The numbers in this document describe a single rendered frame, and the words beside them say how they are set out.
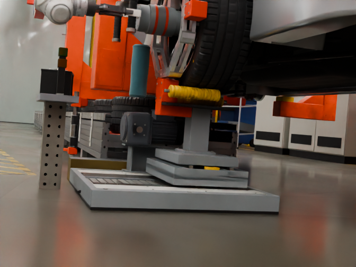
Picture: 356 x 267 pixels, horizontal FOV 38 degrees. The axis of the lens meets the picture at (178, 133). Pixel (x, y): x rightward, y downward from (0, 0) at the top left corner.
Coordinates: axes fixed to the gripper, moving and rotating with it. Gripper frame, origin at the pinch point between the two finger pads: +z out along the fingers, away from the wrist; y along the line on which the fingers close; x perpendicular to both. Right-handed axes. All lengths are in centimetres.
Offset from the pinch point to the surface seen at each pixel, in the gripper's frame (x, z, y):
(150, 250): -83, -7, 84
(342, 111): -14, 369, -361
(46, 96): -39, -33, -11
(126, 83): -27, 12, -60
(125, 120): -47, 10, -43
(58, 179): -78, -24, -30
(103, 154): -68, 4, -70
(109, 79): -25, 2, -60
